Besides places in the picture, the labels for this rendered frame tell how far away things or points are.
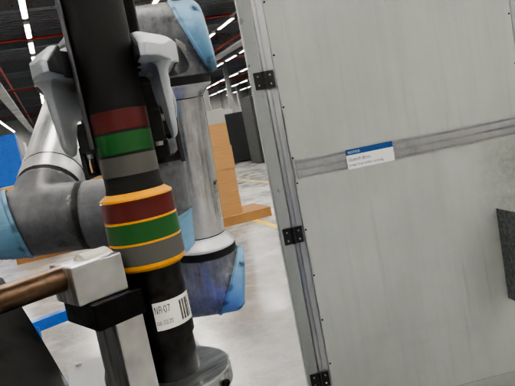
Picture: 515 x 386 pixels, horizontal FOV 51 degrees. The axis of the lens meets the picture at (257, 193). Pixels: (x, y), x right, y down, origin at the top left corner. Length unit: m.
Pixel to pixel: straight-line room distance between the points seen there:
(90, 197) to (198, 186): 0.35
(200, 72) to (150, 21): 0.11
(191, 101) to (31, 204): 0.37
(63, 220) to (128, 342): 0.29
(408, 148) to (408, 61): 0.35
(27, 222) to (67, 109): 0.27
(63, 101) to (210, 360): 0.18
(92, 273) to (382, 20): 2.09
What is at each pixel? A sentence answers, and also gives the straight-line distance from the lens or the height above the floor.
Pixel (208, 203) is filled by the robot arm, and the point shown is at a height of 1.38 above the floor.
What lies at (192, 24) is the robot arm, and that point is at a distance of 0.87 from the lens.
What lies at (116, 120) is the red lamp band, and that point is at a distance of 0.32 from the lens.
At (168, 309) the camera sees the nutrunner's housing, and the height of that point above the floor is 1.40.
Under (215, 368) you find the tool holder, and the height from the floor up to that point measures 1.36.
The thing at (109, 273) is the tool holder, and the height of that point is 1.43.
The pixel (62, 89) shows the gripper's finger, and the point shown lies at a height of 1.54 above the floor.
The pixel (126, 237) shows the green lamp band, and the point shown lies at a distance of 0.32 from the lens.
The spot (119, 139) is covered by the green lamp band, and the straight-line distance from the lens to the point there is 0.32.
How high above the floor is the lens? 1.50
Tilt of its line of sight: 7 degrees down
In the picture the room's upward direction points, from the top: 11 degrees counter-clockwise
